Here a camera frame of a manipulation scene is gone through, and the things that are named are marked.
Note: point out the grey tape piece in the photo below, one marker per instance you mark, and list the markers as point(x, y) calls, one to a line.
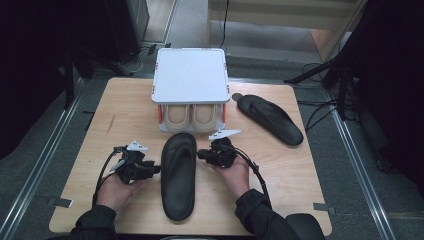
point(61, 202)
point(323, 207)

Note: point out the dark cabinet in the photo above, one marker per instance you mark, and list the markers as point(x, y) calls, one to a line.
point(123, 26)

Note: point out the metal floor rail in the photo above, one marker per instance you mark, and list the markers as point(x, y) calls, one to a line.
point(41, 166)
point(360, 166)

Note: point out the round dark table grommet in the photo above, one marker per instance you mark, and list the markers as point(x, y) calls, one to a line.
point(236, 97)

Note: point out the person's left hand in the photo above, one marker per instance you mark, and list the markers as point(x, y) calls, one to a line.
point(115, 195)

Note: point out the cream perforated clog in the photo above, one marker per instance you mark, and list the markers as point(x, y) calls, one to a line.
point(177, 118)
point(205, 118)

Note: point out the person's right hand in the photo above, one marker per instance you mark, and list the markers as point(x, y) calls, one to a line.
point(238, 176)

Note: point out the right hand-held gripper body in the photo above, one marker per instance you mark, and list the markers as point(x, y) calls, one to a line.
point(223, 153)

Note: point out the small black adapter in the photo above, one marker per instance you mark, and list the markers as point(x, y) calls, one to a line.
point(151, 49)

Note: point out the black tripod stand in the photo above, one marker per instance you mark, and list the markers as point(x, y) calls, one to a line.
point(310, 71)

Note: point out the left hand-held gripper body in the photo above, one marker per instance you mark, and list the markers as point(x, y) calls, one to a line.
point(131, 166)

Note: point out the dark curtain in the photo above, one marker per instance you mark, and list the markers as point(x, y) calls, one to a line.
point(26, 66)
point(393, 83)

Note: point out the black slipper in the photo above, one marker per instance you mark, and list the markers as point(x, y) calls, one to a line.
point(273, 120)
point(178, 186)

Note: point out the white shoe rack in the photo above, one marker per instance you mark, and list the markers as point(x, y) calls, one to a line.
point(190, 73)

